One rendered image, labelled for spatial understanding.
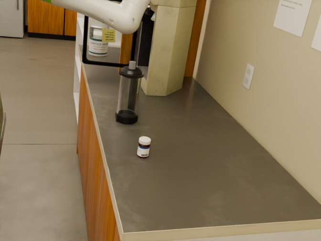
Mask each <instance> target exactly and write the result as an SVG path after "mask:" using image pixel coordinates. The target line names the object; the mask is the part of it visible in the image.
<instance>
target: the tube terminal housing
mask: <svg viewBox="0 0 321 241"><path fill-rule="evenodd" d="M196 3H197V0H159V2H158V5H153V4H151V3H149V4H150V8H151V10H153V11H154V12H155V21H154V28H153V35H152V41H153V44H152V52H151V54H150V60H149V66H148V74H147V80H146V79H145V78H144V77H143V78H142V79H141V88H142V89H143V91H144V93H145V94H146V95H147V96H166V95H169V94H171V93H173V92H175V91H177V90H179V89H181V88H182V83H183V77H184V72H185V67H186V61H187V55H188V50H189V44H190V38H191V33H192V27H193V20H194V15H195V9H196Z"/></svg>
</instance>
